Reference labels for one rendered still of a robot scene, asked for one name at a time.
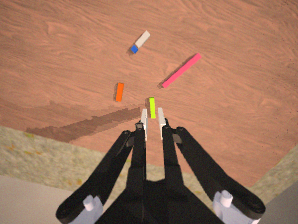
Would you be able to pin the orange rod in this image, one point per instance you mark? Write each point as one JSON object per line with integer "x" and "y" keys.
{"x": 119, "y": 92}

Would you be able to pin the lime green rod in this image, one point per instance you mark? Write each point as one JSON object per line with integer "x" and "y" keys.
{"x": 152, "y": 107}

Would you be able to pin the small blue block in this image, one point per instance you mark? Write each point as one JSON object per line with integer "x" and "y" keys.
{"x": 134, "y": 49}

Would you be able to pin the pink rod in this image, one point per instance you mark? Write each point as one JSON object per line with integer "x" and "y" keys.
{"x": 181, "y": 70}

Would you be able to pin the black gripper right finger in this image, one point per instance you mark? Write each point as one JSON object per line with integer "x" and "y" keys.
{"x": 232, "y": 202}

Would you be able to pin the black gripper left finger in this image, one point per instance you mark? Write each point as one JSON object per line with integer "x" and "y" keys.
{"x": 85, "y": 205}

